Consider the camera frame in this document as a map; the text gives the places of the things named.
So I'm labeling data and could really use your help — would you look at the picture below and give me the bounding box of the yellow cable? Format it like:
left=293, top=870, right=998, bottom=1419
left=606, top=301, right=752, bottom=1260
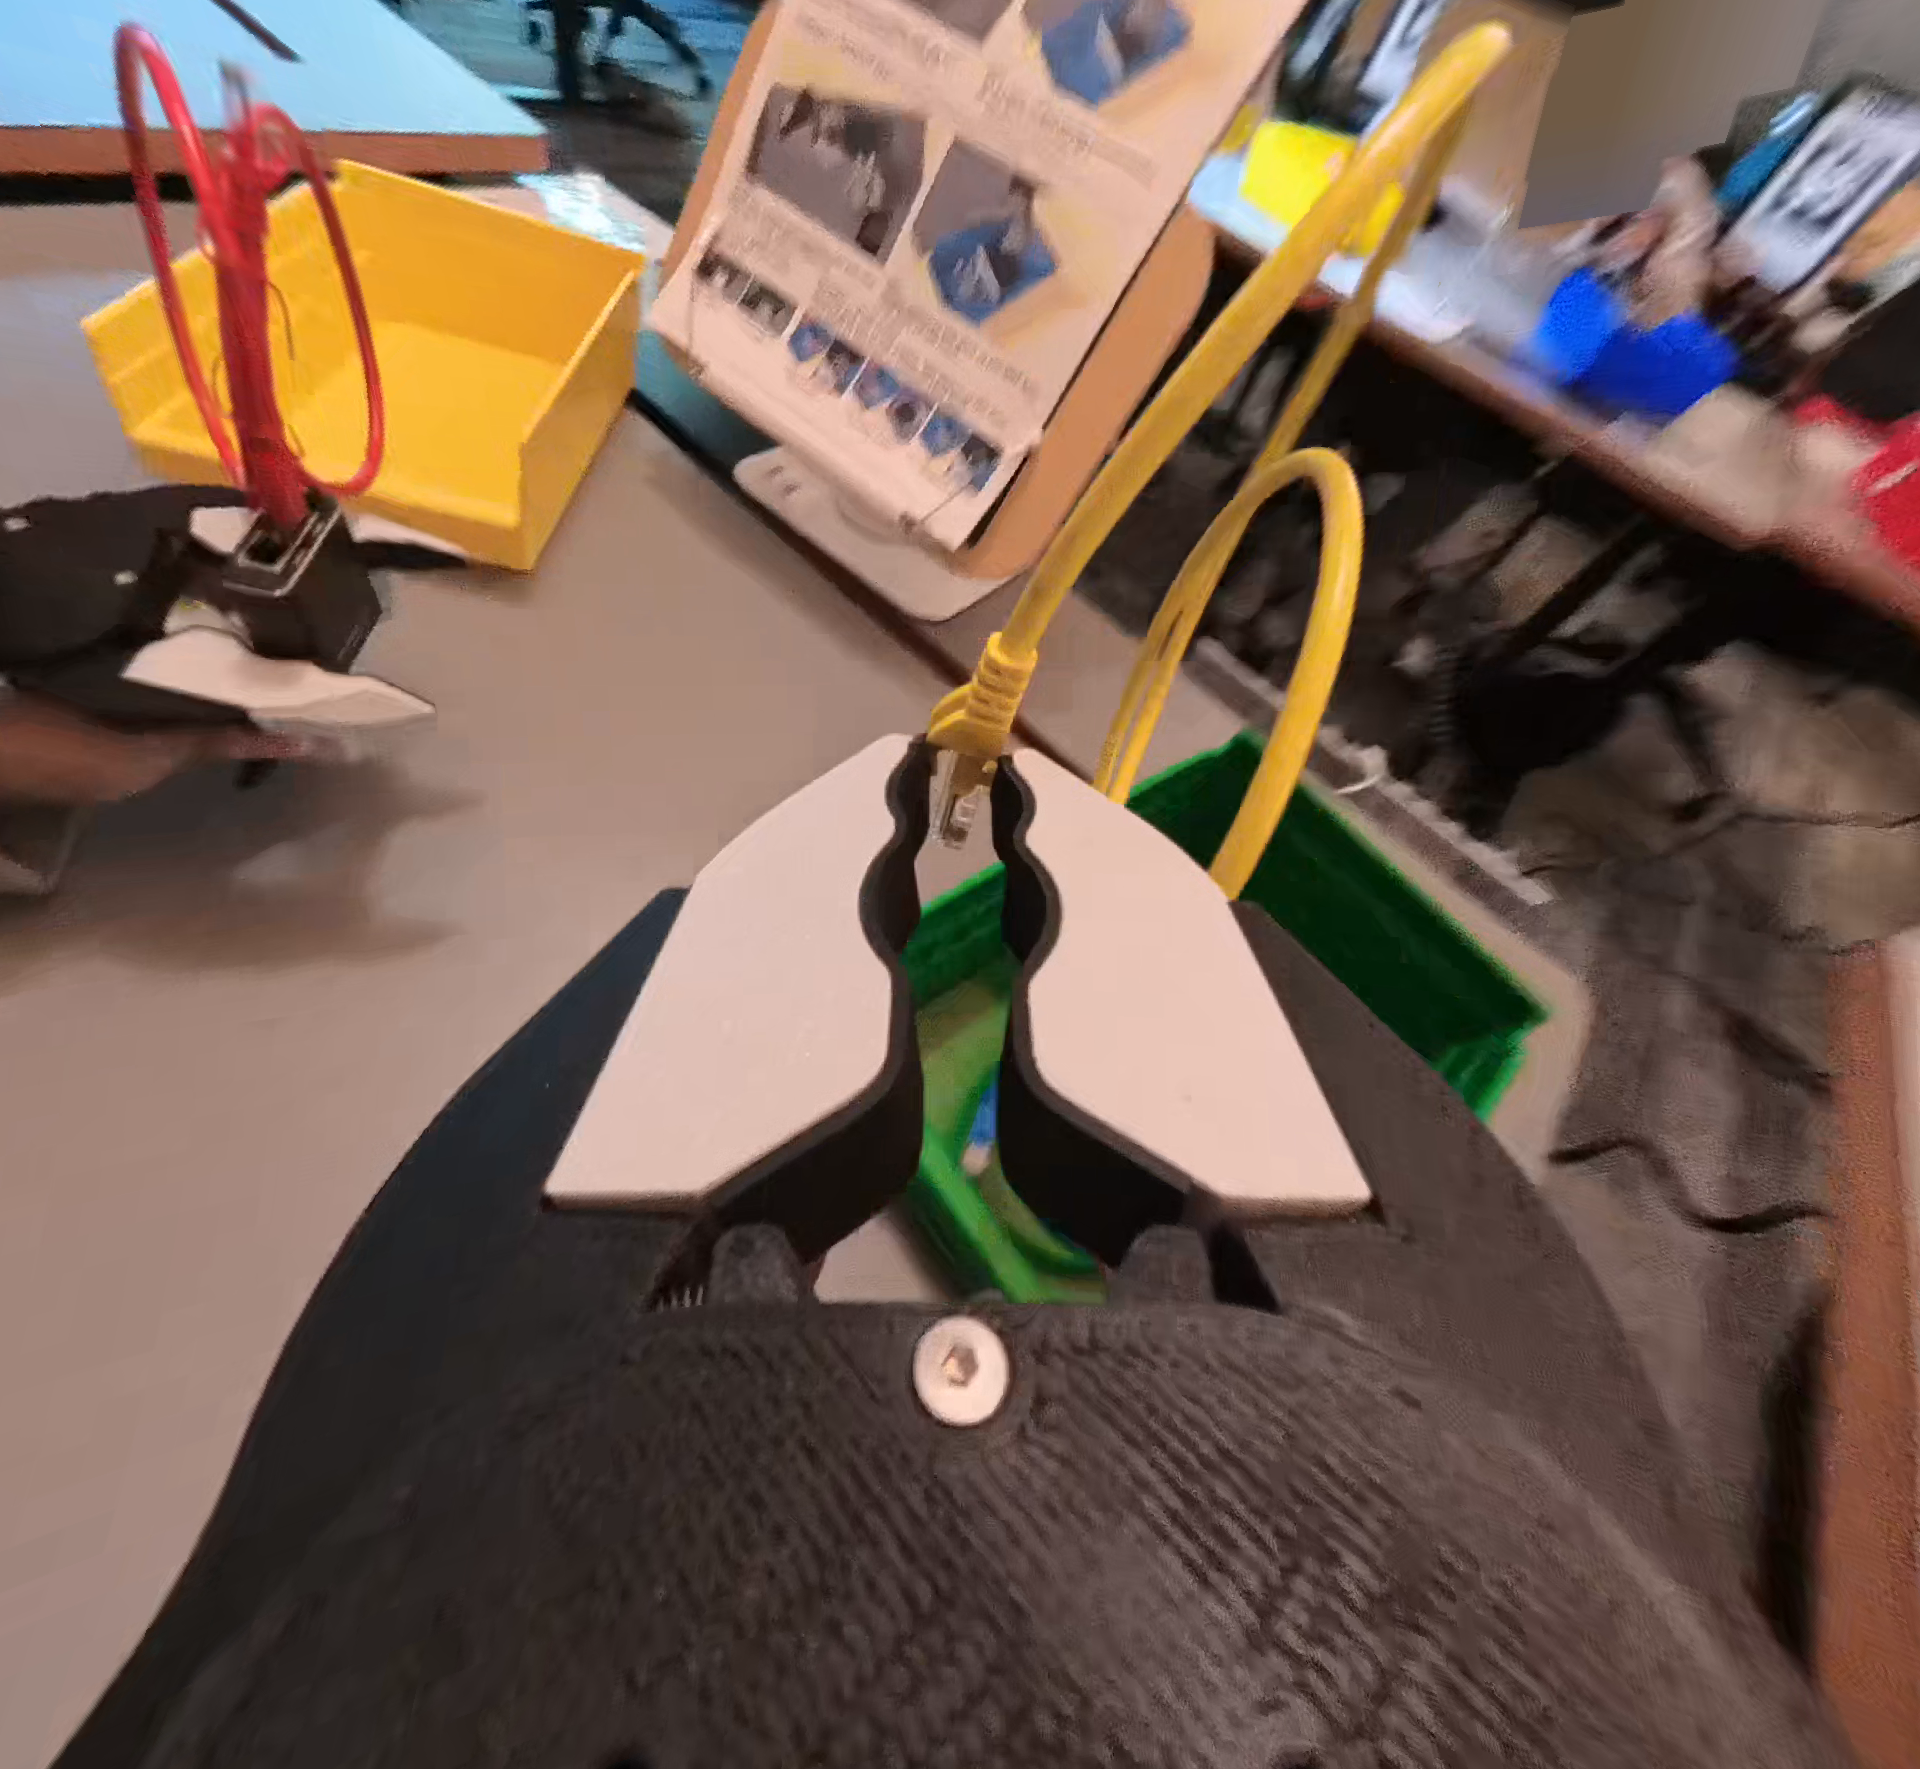
left=925, top=19, right=1519, bottom=905

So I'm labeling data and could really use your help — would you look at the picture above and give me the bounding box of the red ethernet cable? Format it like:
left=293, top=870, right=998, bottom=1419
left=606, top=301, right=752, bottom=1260
left=114, top=20, right=392, bottom=539

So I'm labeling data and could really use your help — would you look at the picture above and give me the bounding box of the cluttered wooden table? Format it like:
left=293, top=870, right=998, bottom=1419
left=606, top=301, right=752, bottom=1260
left=1201, top=148, right=1920, bottom=630

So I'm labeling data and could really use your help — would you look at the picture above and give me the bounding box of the blue plastic object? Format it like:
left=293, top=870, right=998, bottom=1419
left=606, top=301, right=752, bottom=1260
left=1530, top=266, right=1746, bottom=424

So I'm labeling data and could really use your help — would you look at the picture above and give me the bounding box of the red plastic object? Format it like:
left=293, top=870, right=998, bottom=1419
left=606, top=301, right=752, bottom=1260
left=1793, top=396, right=1920, bottom=563

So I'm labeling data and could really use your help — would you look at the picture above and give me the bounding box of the wood-edged office table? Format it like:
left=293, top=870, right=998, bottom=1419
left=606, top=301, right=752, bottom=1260
left=0, top=0, right=554, bottom=181
left=1807, top=936, right=1920, bottom=1769

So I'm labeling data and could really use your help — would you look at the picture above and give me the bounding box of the person's left hand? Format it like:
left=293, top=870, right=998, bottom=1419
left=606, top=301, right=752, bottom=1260
left=0, top=688, right=324, bottom=808

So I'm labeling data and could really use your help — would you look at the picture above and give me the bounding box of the printed instruction sheet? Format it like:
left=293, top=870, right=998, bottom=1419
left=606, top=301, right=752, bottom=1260
left=648, top=0, right=1420, bottom=551

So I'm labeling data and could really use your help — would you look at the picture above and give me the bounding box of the yellow plastic bin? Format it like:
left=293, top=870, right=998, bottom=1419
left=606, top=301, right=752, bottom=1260
left=79, top=157, right=651, bottom=574

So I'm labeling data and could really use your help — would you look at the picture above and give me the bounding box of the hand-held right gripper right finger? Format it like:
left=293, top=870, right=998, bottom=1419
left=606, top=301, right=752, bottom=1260
left=992, top=748, right=1374, bottom=1268

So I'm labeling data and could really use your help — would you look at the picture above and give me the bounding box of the white board stand base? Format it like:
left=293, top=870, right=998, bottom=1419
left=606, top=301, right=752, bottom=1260
left=733, top=446, right=1011, bottom=624

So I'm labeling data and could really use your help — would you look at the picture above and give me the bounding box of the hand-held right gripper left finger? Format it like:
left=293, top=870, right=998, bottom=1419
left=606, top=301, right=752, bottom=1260
left=543, top=731, right=931, bottom=1268

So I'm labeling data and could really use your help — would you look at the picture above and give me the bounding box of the black ethernet splitter box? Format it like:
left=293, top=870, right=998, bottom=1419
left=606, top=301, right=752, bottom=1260
left=223, top=497, right=391, bottom=677

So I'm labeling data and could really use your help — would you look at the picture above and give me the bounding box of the green plastic bin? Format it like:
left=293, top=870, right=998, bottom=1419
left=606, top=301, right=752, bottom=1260
left=896, top=729, right=1550, bottom=1309

